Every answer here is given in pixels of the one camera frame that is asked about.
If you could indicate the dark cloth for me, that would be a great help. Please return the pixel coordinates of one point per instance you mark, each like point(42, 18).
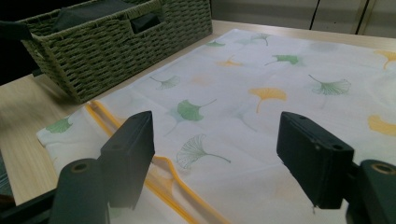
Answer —
point(90, 14)

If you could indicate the white leaf-print mesh laundry bag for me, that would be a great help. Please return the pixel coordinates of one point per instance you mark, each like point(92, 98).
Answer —
point(236, 124)

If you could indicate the green woven basket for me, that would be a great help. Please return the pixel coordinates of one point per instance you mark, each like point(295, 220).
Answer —
point(102, 53)

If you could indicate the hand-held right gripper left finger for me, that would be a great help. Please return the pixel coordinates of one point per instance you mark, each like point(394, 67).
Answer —
point(130, 155)

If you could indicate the white cabinet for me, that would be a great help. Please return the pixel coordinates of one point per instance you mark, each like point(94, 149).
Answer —
point(280, 14)

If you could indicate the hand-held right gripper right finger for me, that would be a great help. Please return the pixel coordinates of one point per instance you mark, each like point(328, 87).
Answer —
point(314, 158)

